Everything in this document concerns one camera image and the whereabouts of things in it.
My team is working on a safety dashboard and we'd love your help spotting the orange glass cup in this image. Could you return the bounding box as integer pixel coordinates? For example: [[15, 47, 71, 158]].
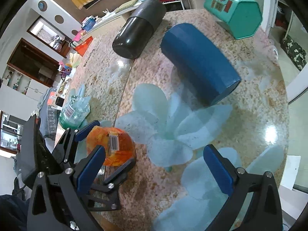
[[86, 126, 136, 167]]

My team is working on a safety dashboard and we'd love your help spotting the green clear glass cup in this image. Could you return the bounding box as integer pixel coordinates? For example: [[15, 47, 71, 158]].
[[59, 96, 91, 129]]

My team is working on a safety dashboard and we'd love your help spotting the dark blue cup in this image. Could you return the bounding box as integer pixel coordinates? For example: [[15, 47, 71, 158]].
[[161, 23, 241, 106]]

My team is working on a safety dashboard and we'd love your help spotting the orange paper bag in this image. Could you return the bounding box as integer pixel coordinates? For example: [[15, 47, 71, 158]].
[[75, 36, 93, 56]]

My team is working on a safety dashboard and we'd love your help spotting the black cylindrical bottle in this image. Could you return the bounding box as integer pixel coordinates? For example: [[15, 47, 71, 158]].
[[112, 0, 167, 59]]

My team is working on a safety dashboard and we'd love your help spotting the teal tin box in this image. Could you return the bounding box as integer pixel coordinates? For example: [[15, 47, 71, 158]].
[[204, 0, 263, 40]]

